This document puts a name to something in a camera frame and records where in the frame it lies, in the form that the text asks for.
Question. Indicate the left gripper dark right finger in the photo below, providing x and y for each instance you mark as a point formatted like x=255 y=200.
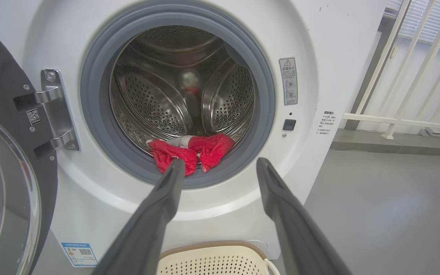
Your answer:
x=300 y=240

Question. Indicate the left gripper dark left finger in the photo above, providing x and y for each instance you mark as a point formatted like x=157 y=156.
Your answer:
x=143 y=236

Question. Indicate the red and white garment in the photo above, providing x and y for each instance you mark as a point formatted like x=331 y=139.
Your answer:
x=214 y=149

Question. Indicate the cream basket with brown rim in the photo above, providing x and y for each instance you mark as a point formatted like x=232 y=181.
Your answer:
x=212 y=263

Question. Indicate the stainless steel washing machine drum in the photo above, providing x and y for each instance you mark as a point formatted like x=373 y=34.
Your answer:
x=147 y=103

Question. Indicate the metal door hinge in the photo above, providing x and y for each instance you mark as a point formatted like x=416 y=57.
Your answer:
x=57 y=114

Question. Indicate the white washing machine body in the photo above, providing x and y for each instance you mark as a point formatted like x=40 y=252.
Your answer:
x=338 y=57

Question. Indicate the round white drain cover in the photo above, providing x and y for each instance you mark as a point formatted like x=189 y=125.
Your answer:
x=258 y=244

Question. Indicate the blue energy label sticker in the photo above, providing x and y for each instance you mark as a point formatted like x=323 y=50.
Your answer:
x=78 y=254

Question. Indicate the black printed text sticker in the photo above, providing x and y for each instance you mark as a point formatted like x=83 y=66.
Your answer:
x=325 y=124

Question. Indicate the white railing fence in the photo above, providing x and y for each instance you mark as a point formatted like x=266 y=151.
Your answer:
x=372 y=119

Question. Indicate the grey warning label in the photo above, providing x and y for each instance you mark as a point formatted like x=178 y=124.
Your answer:
x=288 y=82

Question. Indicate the small QR code sticker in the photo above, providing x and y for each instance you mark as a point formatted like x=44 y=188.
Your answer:
x=33 y=116

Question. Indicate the white window blinds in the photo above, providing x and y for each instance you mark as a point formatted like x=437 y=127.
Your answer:
x=426 y=23

